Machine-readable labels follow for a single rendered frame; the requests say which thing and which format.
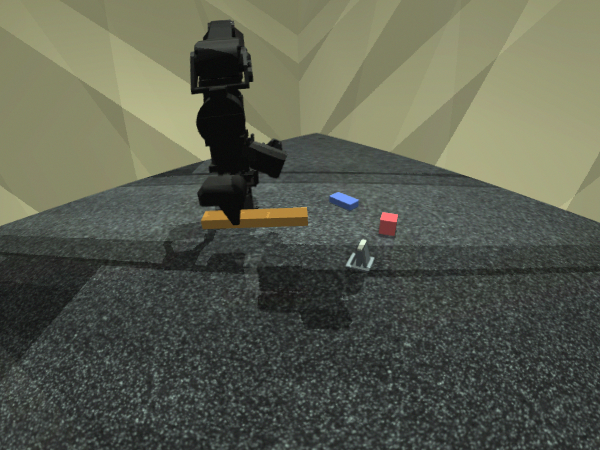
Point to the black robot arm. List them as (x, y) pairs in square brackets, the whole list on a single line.
[(219, 60)]

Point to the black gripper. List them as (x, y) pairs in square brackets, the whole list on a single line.
[(229, 189)]

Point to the blue block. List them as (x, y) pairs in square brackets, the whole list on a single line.
[(343, 200)]

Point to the orange bar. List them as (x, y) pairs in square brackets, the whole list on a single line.
[(250, 218)]

